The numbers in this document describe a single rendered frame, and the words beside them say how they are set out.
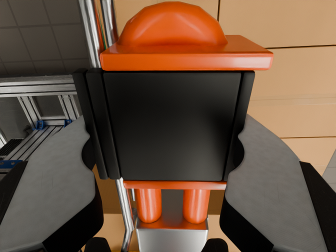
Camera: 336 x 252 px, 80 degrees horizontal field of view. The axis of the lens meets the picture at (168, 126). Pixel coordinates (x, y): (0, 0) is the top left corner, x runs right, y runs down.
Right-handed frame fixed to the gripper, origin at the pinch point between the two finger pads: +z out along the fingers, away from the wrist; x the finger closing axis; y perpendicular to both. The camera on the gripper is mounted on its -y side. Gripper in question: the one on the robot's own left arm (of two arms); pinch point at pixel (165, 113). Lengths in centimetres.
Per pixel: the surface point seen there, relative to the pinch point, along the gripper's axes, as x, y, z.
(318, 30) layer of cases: 50, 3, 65
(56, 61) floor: -74, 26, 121
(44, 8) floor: -72, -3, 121
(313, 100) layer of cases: 58, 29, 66
